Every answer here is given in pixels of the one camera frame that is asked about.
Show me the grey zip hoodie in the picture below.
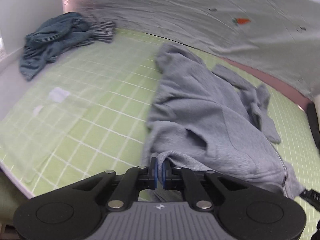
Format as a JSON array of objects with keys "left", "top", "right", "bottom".
[{"left": 142, "top": 43, "right": 304, "bottom": 199}]

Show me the green grid cutting mat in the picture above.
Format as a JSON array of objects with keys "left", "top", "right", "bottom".
[{"left": 0, "top": 28, "right": 320, "bottom": 240}]

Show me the folded black garment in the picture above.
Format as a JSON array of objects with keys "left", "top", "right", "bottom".
[{"left": 306, "top": 102, "right": 320, "bottom": 150}]

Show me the large white paper label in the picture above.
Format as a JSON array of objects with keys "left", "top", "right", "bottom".
[{"left": 48, "top": 87, "right": 70, "bottom": 103}]

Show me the small white paper label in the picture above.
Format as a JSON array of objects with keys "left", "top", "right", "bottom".
[{"left": 33, "top": 105, "right": 44, "bottom": 116}]

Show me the checkered plaid shirt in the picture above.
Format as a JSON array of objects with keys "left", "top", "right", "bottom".
[{"left": 90, "top": 21, "right": 116, "bottom": 43}]

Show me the blue denim garment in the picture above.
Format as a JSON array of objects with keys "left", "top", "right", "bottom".
[{"left": 19, "top": 12, "right": 94, "bottom": 81}]

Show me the grey printed backdrop sheet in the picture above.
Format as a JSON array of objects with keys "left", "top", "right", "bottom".
[{"left": 65, "top": 0, "right": 319, "bottom": 98}]

